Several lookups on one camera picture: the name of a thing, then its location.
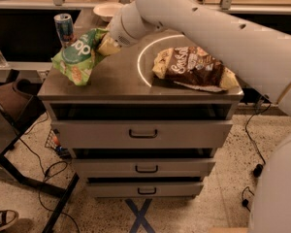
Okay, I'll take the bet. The black floor cable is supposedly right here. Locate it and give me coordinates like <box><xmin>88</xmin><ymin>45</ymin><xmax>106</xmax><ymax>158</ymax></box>
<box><xmin>18</xmin><ymin>112</ymin><xmax>81</xmax><ymax>233</ymax></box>

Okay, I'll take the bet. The grey drawer cabinet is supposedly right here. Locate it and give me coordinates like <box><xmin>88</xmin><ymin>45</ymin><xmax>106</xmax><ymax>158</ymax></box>
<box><xmin>39</xmin><ymin>31</ymin><xmax>243</xmax><ymax>187</ymax></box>

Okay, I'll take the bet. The wire basket with items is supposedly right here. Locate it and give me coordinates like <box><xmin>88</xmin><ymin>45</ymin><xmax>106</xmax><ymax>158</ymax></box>
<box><xmin>45</xmin><ymin>130</ymin><xmax>71</xmax><ymax>159</ymax></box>

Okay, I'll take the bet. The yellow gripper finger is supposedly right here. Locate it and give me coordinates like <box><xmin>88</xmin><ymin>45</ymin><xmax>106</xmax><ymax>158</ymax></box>
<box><xmin>97</xmin><ymin>33</ymin><xmax>121</xmax><ymax>56</ymax></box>

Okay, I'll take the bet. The bottom grey drawer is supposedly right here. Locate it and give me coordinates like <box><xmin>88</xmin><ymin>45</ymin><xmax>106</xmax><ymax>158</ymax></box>
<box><xmin>86</xmin><ymin>182</ymin><xmax>204</xmax><ymax>198</ymax></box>

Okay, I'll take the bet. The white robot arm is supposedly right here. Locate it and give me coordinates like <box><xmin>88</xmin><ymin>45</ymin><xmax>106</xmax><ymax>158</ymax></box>
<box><xmin>110</xmin><ymin>0</ymin><xmax>291</xmax><ymax>233</ymax></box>

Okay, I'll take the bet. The grey drawer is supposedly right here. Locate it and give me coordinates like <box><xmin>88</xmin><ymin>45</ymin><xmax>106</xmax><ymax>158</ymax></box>
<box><xmin>86</xmin><ymin>182</ymin><xmax>204</xmax><ymax>198</ymax></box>
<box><xmin>51</xmin><ymin>120</ymin><xmax>232</xmax><ymax>149</ymax></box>
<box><xmin>73</xmin><ymin>158</ymin><xmax>214</xmax><ymax>178</ymax></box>

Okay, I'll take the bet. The green rice chip bag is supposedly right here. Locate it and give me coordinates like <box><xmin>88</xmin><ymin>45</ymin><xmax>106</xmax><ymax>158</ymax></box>
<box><xmin>51</xmin><ymin>28</ymin><xmax>107</xmax><ymax>85</ymax></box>

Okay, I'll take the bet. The brown office chair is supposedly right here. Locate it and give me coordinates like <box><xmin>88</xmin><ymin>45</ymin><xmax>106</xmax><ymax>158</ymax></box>
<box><xmin>0</xmin><ymin>69</ymin><xmax>46</xmax><ymax>133</ymax></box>

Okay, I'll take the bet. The white bowl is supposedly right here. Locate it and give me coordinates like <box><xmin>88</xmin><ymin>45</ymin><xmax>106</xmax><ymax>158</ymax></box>
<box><xmin>93</xmin><ymin>2</ymin><xmax>123</xmax><ymax>22</ymax></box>

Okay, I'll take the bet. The black canvas sneaker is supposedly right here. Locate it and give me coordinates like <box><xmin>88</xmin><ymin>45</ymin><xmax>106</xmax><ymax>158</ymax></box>
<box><xmin>0</xmin><ymin>210</ymin><xmax>18</xmax><ymax>231</ymax></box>

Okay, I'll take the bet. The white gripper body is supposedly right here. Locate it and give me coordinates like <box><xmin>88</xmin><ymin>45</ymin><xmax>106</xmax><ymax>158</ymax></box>
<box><xmin>109</xmin><ymin>1</ymin><xmax>156</xmax><ymax>47</ymax></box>

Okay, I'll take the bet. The blue silver redbull can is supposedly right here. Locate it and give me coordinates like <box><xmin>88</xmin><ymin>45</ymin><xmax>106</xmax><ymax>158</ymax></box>
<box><xmin>54</xmin><ymin>14</ymin><xmax>75</xmax><ymax>48</ymax></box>

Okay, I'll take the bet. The middle grey drawer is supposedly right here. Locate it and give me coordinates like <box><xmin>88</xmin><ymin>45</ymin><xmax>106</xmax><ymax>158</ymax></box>
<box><xmin>73</xmin><ymin>158</ymin><xmax>214</xmax><ymax>178</ymax></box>

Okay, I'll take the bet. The brown and yellow chip bag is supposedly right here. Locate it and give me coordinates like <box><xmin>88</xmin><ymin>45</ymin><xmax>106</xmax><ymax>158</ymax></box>
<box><xmin>152</xmin><ymin>47</ymin><xmax>239</xmax><ymax>92</ymax></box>

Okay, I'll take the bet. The top grey drawer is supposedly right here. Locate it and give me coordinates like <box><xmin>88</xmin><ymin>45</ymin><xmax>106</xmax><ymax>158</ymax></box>
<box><xmin>51</xmin><ymin>120</ymin><xmax>232</xmax><ymax>149</ymax></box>

